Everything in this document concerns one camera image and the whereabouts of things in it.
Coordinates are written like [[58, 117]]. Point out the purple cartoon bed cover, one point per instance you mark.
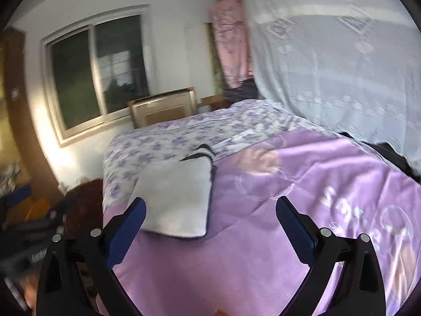
[[245, 264]]

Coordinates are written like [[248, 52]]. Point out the white board against wall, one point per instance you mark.
[[199, 60]]

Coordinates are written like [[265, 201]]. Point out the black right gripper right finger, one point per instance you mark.
[[360, 289]]

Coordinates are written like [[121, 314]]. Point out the brown wooden glass cabinet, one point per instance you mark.
[[43, 181]]

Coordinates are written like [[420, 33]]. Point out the person's hand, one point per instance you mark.
[[220, 312]]

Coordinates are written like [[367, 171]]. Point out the sliding glass window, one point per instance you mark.
[[94, 67]]

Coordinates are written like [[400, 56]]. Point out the dark navy sock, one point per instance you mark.
[[213, 184]]

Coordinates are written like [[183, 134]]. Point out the orange wooden stool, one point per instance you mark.
[[38, 210]]

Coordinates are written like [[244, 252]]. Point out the white sock with black stripes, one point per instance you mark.
[[177, 194]]

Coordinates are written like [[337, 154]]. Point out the blue padded chair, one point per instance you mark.
[[14, 198]]

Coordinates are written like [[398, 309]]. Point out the dark red-brown blanket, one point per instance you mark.
[[84, 209]]

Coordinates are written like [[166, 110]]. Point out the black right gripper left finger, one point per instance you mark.
[[60, 287]]

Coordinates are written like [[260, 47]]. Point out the beige framed panel board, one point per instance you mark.
[[163, 107]]

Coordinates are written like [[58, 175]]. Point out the white lace cloth cover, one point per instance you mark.
[[348, 65]]

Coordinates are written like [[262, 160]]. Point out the purple floral bed sheet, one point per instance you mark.
[[226, 131]]

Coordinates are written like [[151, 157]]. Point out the pink floral curtain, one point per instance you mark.
[[231, 40]]

